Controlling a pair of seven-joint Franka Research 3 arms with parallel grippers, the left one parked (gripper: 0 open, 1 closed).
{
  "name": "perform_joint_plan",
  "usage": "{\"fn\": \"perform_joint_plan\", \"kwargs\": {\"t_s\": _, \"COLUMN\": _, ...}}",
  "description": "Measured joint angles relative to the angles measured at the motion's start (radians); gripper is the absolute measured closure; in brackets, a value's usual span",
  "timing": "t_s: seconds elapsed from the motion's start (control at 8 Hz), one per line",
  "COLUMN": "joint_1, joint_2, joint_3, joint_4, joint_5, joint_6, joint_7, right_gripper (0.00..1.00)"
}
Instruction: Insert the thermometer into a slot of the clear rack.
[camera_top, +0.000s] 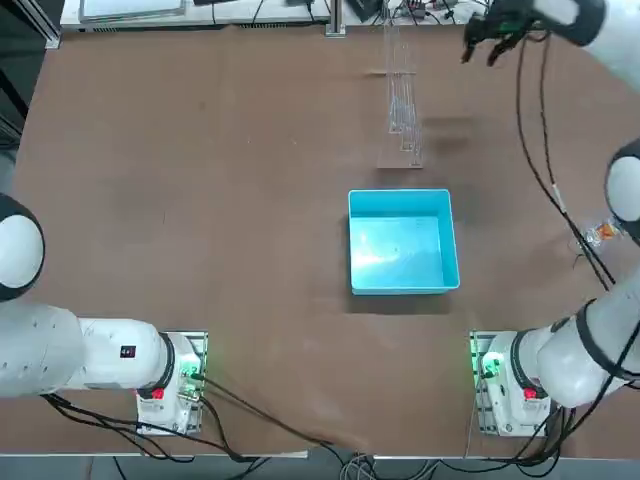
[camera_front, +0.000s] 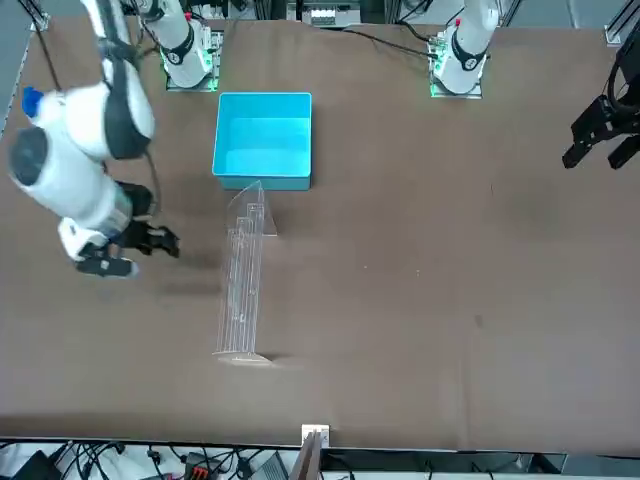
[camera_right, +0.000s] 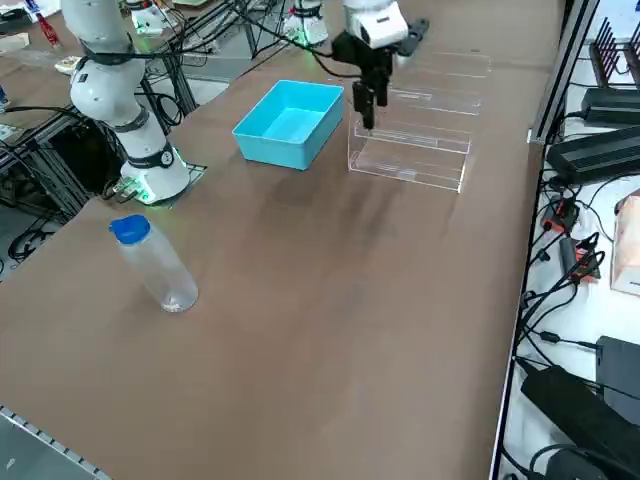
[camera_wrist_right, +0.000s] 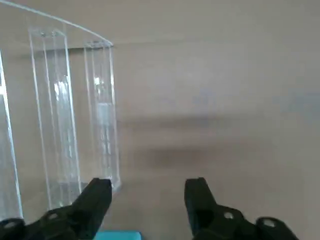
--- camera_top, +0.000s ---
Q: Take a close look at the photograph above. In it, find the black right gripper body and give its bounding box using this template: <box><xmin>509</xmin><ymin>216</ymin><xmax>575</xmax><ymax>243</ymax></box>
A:
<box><xmin>469</xmin><ymin>0</ymin><xmax>540</xmax><ymax>40</ymax></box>

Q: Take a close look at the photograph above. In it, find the clear acrylic rack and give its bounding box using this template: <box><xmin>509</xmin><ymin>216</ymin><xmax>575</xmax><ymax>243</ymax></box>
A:
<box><xmin>375</xmin><ymin>18</ymin><xmax>427</xmax><ymax>171</ymax></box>

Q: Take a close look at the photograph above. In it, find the clear wrapper with orange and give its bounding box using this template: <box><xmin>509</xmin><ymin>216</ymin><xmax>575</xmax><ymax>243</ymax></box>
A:
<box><xmin>572</xmin><ymin>215</ymin><xmax>622</xmax><ymax>252</ymax></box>

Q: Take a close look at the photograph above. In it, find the blue plastic bin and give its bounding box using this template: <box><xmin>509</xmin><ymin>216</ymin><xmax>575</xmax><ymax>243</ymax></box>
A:
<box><xmin>346</xmin><ymin>187</ymin><xmax>463</xmax><ymax>298</ymax></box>

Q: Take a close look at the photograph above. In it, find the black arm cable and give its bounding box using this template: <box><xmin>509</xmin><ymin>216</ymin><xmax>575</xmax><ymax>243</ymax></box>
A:
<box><xmin>536</xmin><ymin>32</ymin><xmax>619</xmax><ymax>284</ymax></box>
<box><xmin>513</xmin><ymin>35</ymin><xmax>615</xmax><ymax>291</ymax></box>

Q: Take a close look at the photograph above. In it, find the aluminium frame post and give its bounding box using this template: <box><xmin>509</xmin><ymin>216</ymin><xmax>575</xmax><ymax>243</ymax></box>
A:
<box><xmin>324</xmin><ymin>0</ymin><xmax>347</xmax><ymax>37</ymax></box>

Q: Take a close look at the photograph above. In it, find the metal base plate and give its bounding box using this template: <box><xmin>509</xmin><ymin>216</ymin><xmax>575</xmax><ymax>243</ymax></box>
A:
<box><xmin>135</xmin><ymin>328</ymin><xmax>210</xmax><ymax>437</ymax></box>
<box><xmin>468</xmin><ymin>328</ymin><xmax>552</xmax><ymax>437</ymax></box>

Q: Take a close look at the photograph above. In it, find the black base cable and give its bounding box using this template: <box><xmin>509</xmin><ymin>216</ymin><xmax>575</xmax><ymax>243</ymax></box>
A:
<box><xmin>198</xmin><ymin>374</ymin><xmax>337</xmax><ymax>447</ymax></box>
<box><xmin>40</xmin><ymin>392</ymin><xmax>261</xmax><ymax>463</ymax></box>

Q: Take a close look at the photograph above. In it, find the bundle of grey cables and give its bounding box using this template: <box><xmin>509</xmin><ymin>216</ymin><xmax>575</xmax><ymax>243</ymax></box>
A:
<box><xmin>338</xmin><ymin>448</ymin><xmax>437</xmax><ymax>480</ymax></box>

